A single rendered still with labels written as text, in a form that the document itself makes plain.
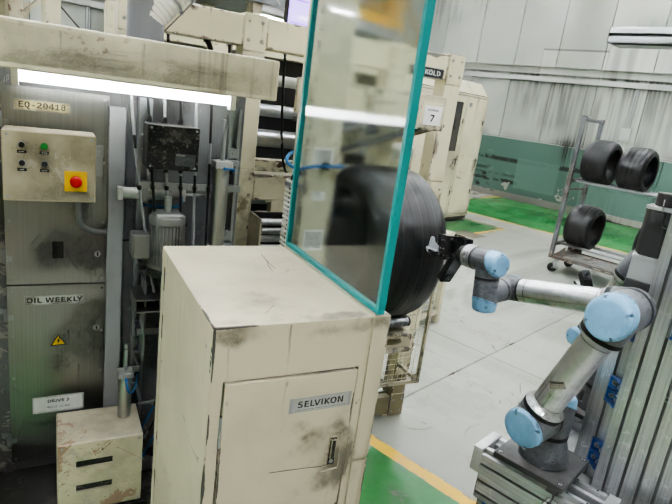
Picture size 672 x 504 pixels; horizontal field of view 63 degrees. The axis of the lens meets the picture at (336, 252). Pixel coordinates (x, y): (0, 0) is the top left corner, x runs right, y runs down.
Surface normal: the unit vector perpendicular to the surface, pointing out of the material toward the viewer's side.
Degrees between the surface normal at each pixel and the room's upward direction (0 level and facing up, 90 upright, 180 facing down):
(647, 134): 90
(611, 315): 83
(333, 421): 90
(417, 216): 56
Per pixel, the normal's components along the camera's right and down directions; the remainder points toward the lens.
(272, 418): 0.44, 0.30
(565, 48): -0.69, 0.11
